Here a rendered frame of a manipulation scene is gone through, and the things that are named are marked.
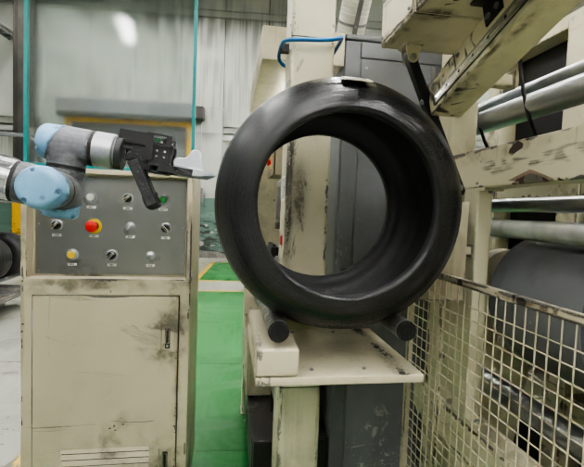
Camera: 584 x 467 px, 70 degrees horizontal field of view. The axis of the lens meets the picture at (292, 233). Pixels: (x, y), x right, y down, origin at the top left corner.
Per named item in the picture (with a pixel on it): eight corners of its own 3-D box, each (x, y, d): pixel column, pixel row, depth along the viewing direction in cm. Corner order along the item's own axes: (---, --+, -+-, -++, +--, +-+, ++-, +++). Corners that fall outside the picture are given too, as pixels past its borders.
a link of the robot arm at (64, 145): (45, 163, 91) (51, 125, 91) (98, 172, 93) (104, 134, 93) (29, 158, 83) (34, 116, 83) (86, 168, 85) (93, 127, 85)
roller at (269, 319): (272, 289, 120) (272, 305, 121) (257, 289, 120) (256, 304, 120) (290, 321, 86) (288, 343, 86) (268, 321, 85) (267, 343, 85)
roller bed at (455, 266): (391, 288, 142) (395, 200, 140) (431, 288, 144) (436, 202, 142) (417, 300, 122) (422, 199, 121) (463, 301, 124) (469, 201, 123)
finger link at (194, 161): (218, 153, 90) (174, 145, 88) (214, 180, 90) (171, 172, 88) (219, 155, 93) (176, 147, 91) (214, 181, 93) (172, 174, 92)
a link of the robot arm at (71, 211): (27, 215, 80) (35, 158, 80) (43, 214, 91) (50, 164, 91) (72, 220, 82) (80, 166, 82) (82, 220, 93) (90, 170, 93)
